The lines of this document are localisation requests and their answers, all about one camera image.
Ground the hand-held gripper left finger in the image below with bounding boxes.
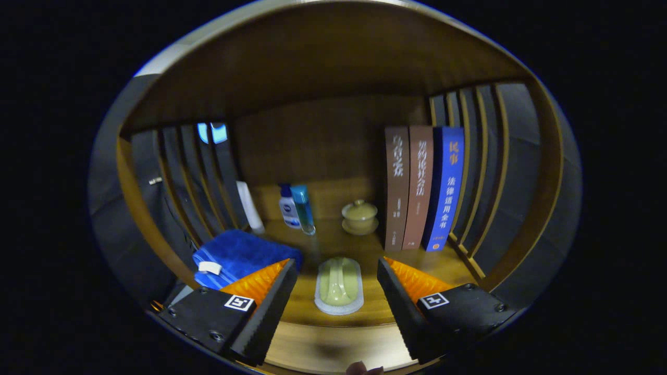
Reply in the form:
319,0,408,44
158,259,299,367

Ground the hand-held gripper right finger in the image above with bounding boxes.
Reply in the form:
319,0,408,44
377,257,516,364

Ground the green scrub brush white base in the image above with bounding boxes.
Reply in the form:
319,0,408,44
314,256,364,316

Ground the wooden countertop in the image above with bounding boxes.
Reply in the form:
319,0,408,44
193,216,485,329

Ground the wooden cabinet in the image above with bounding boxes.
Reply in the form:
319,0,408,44
116,1,566,313

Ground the folded blue towel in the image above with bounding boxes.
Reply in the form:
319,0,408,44
192,229,304,291

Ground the yellow lidded teacup with saucer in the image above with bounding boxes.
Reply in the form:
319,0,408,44
341,199,379,236

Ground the white bottle with blue cap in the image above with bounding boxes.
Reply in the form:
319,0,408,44
278,183,303,230

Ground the white tube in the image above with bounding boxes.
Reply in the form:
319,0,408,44
236,180,265,235

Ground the teal bottle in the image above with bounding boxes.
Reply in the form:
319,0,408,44
290,185,317,236

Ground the dark brown book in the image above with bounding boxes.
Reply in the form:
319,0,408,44
384,126,411,252

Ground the reddish brown book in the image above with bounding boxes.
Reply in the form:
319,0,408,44
402,125,435,251

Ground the blue book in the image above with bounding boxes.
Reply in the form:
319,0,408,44
421,127,465,253

